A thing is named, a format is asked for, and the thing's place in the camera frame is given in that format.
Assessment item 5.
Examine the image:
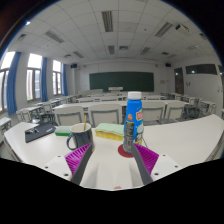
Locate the group of ceiling lights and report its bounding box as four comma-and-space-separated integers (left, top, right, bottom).
16, 9, 201, 59

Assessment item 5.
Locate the dark blue mug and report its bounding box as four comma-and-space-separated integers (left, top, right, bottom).
66, 122, 95, 153

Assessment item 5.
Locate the dark high wall window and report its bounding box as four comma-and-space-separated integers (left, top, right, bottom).
185, 63, 218, 75

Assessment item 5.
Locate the dark classroom door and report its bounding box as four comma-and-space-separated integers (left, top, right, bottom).
173, 66, 184, 95

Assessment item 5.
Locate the yellow and green sponge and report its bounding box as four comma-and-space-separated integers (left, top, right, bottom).
94, 122, 126, 142

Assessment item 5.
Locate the group of white classroom desks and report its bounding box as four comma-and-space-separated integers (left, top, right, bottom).
0, 91, 221, 134

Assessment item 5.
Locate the black flat pad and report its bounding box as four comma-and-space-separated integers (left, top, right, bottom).
24, 122, 57, 144

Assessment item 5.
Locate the flat round red coaster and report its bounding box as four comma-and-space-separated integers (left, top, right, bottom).
117, 143, 149, 159

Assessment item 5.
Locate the ceiling projector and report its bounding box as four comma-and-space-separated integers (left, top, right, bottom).
174, 23, 190, 33

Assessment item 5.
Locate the blue drink bottle white cap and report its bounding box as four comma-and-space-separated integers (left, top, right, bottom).
122, 91, 145, 155

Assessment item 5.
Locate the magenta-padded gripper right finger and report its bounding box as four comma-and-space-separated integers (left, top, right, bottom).
130, 142, 183, 186

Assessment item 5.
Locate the group of classroom chairs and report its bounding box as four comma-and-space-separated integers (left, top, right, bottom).
16, 93, 219, 129

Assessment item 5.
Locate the classroom window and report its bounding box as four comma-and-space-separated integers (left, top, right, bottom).
0, 51, 16, 113
52, 59, 63, 96
26, 53, 43, 102

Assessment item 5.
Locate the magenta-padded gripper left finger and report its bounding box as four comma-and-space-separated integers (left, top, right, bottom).
44, 142, 95, 187

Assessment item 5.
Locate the green chalkboard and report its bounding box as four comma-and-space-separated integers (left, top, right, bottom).
88, 71, 155, 93

